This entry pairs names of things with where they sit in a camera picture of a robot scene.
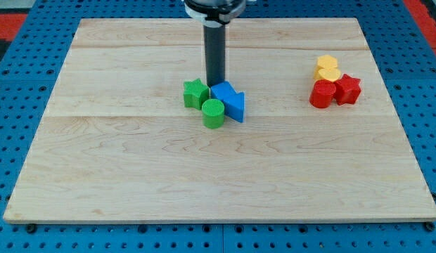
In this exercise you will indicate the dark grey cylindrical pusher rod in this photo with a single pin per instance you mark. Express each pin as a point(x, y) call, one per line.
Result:
point(214, 42)

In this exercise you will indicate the blue cube block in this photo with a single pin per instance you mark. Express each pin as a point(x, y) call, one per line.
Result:
point(222, 90)

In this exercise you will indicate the blue triangle block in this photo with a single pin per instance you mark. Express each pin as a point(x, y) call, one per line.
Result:
point(235, 106)

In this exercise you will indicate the green star block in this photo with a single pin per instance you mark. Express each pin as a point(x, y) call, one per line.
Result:
point(195, 94)

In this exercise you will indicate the green cylinder block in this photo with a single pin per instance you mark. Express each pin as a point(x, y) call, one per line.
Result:
point(213, 113)

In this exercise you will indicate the yellow hexagon block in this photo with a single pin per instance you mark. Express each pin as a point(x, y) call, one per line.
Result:
point(324, 62)

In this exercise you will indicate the red cylinder block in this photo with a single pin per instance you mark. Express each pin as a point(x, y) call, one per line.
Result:
point(322, 93)

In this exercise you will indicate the red star block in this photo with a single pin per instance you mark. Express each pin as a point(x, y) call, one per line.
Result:
point(347, 90)

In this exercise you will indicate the wooden board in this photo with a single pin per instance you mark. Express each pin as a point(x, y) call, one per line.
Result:
point(116, 144)

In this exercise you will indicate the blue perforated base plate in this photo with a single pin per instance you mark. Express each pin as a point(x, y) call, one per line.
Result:
point(28, 72)

